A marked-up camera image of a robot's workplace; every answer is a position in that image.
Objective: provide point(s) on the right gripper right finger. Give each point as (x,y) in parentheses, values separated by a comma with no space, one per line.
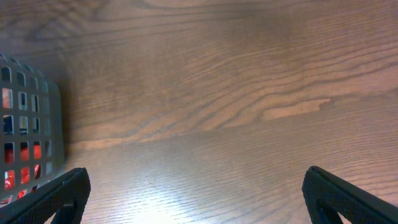
(328,198)

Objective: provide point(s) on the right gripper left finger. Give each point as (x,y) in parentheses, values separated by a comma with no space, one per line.
(63,199)

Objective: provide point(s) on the orange spaghetti packet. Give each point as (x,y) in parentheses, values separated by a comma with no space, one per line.
(25,173)

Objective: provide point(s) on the grey plastic basket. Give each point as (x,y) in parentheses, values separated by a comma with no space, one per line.
(30,111)

